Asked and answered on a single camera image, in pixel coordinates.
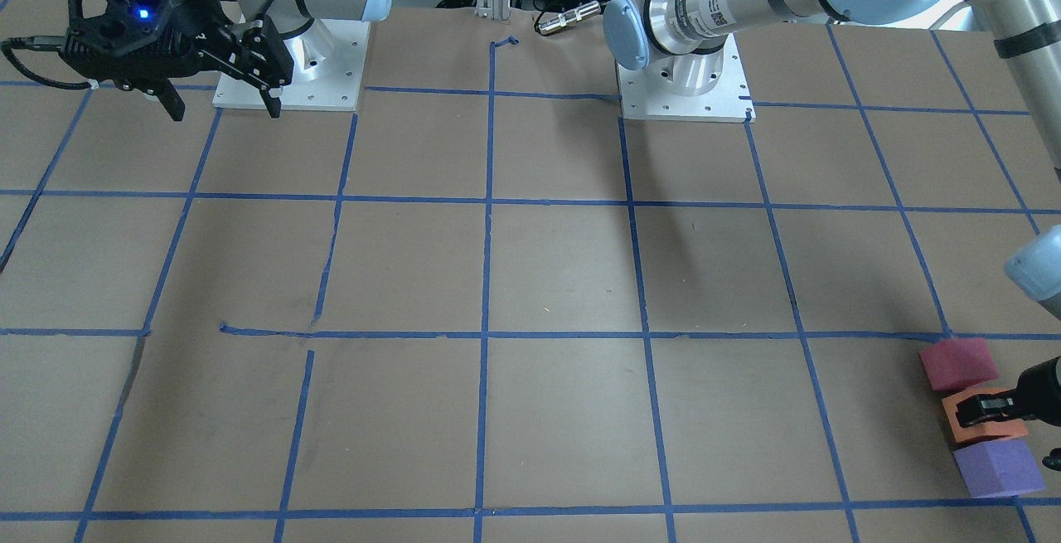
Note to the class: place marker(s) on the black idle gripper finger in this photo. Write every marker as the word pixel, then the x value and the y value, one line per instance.
pixel 163 91
pixel 253 52

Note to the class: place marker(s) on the pink foam cube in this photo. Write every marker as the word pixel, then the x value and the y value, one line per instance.
pixel 958 363

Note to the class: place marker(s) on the black gripper finger holding side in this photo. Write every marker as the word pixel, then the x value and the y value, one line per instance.
pixel 986 407
pixel 1052 460

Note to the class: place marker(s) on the silver robot arm holding side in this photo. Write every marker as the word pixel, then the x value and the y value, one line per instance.
pixel 954 248

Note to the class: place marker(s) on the orange foam cube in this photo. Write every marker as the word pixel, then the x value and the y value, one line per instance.
pixel 987 431

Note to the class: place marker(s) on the black gripper body holding side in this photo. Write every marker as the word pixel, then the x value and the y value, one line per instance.
pixel 1043 390

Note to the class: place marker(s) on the brown paper grid mat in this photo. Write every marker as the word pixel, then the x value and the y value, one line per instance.
pixel 486 307

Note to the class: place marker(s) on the purple foam cube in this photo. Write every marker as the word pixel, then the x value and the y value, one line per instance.
pixel 999 468

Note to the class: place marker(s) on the silver cylindrical connector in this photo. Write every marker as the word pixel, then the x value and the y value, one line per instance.
pixel 565 20

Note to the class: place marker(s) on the black gripper body idle side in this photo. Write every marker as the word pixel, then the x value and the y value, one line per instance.
pixel 201 14

